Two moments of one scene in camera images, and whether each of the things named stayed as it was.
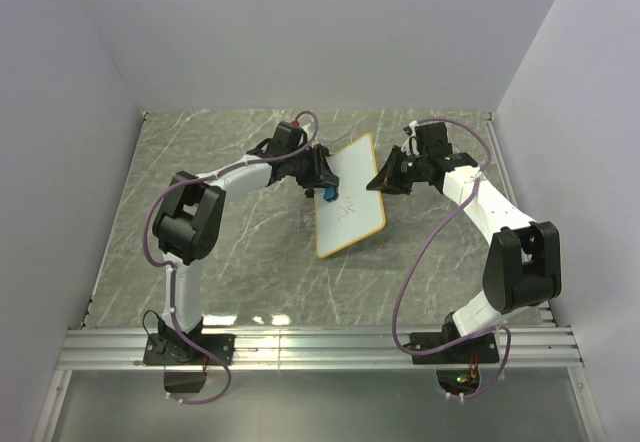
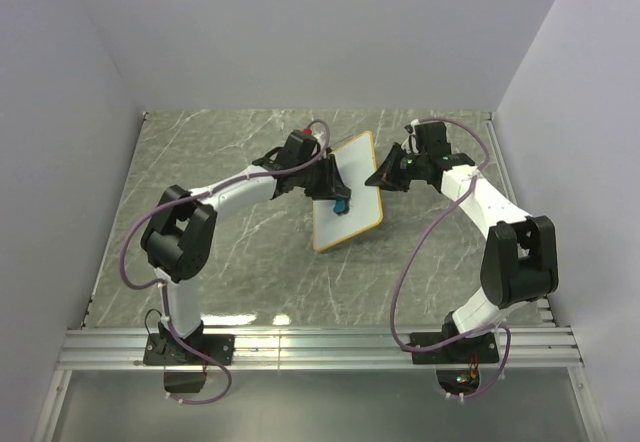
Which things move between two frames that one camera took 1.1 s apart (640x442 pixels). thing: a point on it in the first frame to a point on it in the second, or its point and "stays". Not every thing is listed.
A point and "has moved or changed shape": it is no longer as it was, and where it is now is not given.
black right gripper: [387, 179] stays
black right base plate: [484, 346] stays
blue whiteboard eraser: [330, 193] has moved or changed shape
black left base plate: [167, 348] stays
